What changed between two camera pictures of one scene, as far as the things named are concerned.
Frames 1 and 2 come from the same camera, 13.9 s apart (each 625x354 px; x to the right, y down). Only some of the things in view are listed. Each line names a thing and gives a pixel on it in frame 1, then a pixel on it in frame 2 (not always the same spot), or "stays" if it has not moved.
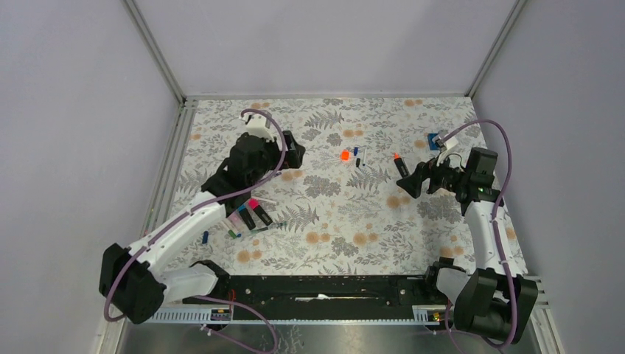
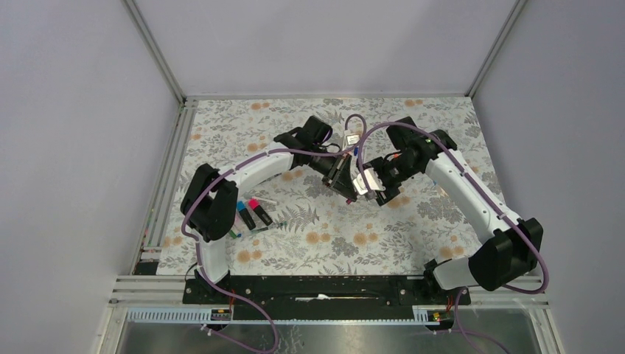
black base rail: [322, 292] stays
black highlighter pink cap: [253, 203] stays
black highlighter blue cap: [247, 217] stays
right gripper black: [412, 184] to [390, 192]
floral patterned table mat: [345, 209] stays
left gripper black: [292, 157] to [339, 177]
